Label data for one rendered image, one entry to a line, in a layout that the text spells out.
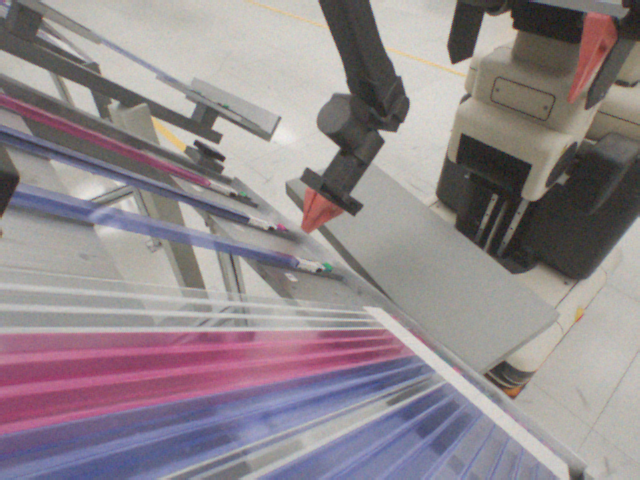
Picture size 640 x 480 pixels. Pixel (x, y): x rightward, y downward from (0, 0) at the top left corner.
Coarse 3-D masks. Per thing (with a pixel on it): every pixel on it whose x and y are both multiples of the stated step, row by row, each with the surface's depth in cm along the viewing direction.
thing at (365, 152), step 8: (368, 128) 59; (368, 136) 60; (376, 136) 60; (360, 144) 60; (368, 144) 60; (376, 144) 61; (352, 152) 61; (360, 152) 61; (368, 152) 61; (376, 152) 62; (360, 160) 62; (368, 160) 62
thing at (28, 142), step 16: (0, 128) 30; (16, 144) 31; (32, 144) 32; (48, 144) 33; (64, 160) 34; (80, 160) 35; (96, 160) 36; (112, 176) 38; (128, 176) 39; (144, 176) 41; (160, 192) 42; (176, 192) 44; (208, 208) 48; (224, 208) 50
